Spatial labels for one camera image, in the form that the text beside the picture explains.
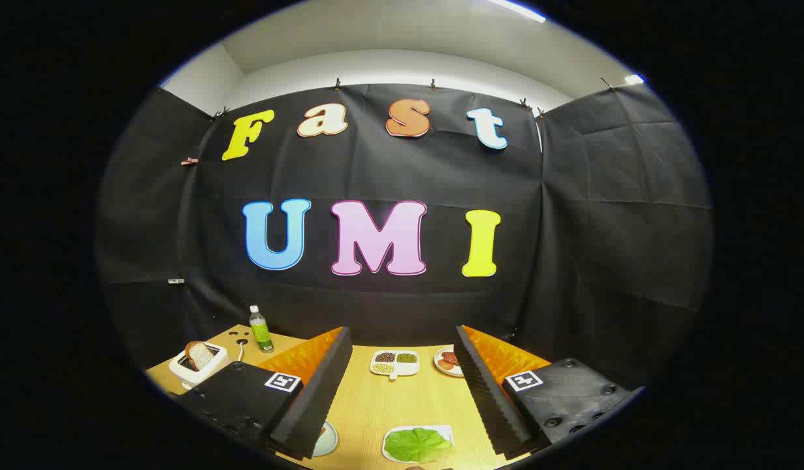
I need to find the green label plastic bottle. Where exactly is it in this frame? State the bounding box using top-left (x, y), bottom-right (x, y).
top-left (248, 305), bottom-right (275, 354)

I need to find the pale green round plate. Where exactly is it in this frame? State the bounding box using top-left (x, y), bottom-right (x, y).
top-left (312, 420), bottom-right (339, 457)

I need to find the toasted bread slice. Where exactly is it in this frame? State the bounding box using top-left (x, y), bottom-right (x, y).
top-left (184, 341), bottom-right (216, 371)

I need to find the black backdrop cloth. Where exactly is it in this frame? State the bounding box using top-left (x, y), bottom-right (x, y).
top-left (95, 82), bottom-right (713, 392)

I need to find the white divided dish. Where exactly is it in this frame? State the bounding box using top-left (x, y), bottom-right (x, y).
top-left (370, 349), bottom-right (420, 381)

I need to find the green lettuce leaf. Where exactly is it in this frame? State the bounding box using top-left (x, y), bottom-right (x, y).
top-left (383, 428), bottom-right (453, 464)

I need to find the white square plate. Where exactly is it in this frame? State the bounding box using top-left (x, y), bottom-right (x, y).
top-left (382, 424), bottom-right (455, 464)

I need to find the round white meat plate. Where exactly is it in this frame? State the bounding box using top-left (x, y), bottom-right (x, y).
top-left (433, 346), bottom-right (464, 378)

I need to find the white toaster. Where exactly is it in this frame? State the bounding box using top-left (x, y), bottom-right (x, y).
top-left (169, 343), bottom-right (229, 390)

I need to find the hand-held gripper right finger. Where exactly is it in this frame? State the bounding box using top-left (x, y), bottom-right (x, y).
top-left (454, 325), bottom-right (644, 461)

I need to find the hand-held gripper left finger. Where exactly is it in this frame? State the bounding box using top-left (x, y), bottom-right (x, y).
top-left (180, 326), bottom-right (353, 461)

